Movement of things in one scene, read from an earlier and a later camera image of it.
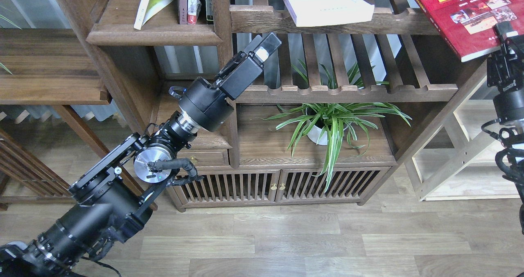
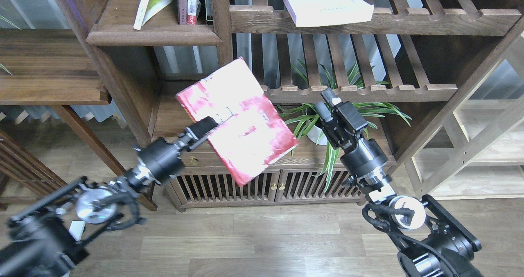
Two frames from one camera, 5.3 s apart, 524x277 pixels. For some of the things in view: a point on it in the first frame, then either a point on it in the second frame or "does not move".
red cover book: x=474 y=17 to x=251 y=133
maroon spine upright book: x=183 y=3 does not move
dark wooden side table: x=52 y=66 does not move
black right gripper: x=505 y=73 to x=359 y=156
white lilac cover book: x=320 y=3 does not move
